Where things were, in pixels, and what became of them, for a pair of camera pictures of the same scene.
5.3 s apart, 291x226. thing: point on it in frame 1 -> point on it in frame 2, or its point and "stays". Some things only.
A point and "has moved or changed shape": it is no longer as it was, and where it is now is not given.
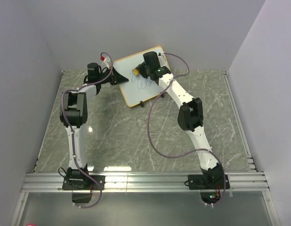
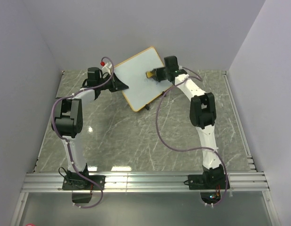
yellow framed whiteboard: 137,89 has moved or changed shape
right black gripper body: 143,71 -> 160,74
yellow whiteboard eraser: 135,71 has moved or changed shape
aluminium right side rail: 251,164 stays
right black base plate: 201,181 stays
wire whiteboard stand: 141,103 has moved or changed shape
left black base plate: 86,184 stays
